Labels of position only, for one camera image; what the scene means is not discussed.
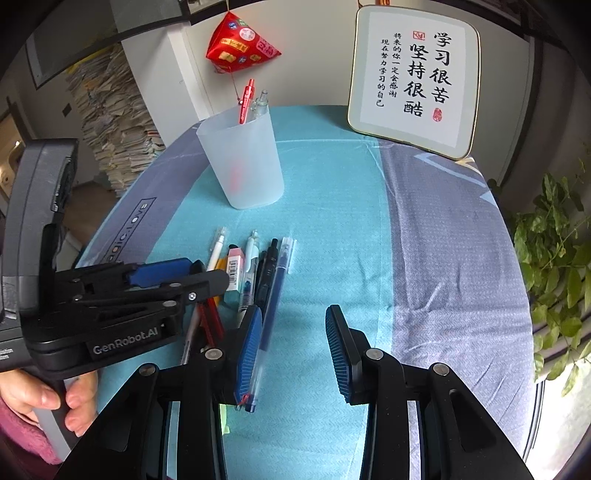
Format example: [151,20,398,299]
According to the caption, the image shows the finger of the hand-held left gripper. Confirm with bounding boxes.
[69,270,230,325]
[54,258,207,302]

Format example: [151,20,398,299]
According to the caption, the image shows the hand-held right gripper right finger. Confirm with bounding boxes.
[324,304,537,480]

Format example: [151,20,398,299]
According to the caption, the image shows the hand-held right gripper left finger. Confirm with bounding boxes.
[54,305,264,480]

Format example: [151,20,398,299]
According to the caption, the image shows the pink white eraser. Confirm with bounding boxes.
[225,247,247,292]

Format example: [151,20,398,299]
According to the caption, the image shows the white pen with yellow barrel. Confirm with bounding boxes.
[205,226,230,273]

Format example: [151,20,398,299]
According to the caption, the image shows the red pen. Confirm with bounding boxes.
[229,79,256,195]
[198,298,227,349]

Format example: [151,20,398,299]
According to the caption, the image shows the grey pen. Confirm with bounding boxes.
[180,302,201,365]

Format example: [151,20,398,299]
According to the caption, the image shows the black pen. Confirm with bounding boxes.
[253,238,279,308]

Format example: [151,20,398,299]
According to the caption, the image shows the translucent white cup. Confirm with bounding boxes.
[196,112,284,210]

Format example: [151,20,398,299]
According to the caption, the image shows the person's left hand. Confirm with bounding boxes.
[0,369,100,438]

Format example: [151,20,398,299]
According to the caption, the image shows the stack of papers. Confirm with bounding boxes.
[69,44,167,197]

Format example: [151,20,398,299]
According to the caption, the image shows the blue grey printed tablecloth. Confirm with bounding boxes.
[76,105,536,480]

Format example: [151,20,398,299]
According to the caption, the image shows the green potted plant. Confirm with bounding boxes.
[487,143,591,393]

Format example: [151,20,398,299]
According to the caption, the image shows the red pyramid hanging ornament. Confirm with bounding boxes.
[206,0,282,104]

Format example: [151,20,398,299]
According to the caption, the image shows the framed calligraphy sign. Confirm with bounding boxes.
[347,4,481,161]

